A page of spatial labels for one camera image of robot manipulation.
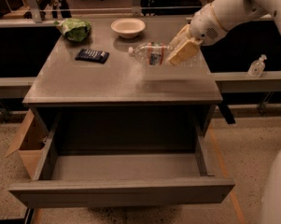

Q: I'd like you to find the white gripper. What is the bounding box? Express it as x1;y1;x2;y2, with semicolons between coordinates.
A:
167;4;228;65

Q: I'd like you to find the clear plastic water bottle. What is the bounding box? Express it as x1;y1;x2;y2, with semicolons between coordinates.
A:
128;42;199;67

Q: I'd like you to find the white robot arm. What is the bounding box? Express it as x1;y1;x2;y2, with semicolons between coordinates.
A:
167;0;281;65

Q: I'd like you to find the clear hand sanitizer bottle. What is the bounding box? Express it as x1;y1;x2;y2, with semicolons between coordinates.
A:
247;54;267;77

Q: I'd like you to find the grey open top drawer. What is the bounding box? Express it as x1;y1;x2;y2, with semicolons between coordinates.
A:
9;106;234;208

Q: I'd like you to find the black office chair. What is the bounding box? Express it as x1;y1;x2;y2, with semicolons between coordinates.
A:
140;0;202;16

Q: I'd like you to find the white paper bowl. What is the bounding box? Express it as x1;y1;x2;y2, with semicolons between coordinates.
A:
111;18;146;39

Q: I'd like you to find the metal railing with posts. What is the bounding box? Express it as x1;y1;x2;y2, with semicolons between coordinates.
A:
26;0;204;22

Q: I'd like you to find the dark blue snack bar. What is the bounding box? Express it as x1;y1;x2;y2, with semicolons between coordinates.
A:
75;49;109;63

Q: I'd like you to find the grey cabinet desk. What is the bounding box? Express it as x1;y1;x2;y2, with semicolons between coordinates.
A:
21;17;224;135

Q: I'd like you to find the grey side shelf right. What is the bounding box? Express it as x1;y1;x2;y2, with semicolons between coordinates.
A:
211;71;281;93

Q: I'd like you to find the grey side shelf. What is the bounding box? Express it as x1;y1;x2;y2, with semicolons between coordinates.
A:
0;77;35;99
211;71;281;93

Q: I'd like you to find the green chip bag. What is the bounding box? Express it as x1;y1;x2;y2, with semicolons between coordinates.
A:
53;18;91;42

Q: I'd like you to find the brown cardboard box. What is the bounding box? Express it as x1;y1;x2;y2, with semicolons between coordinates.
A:
6;110;46;179

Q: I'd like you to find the grey side shelf left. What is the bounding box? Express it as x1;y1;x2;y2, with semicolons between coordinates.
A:
0;77;35;99

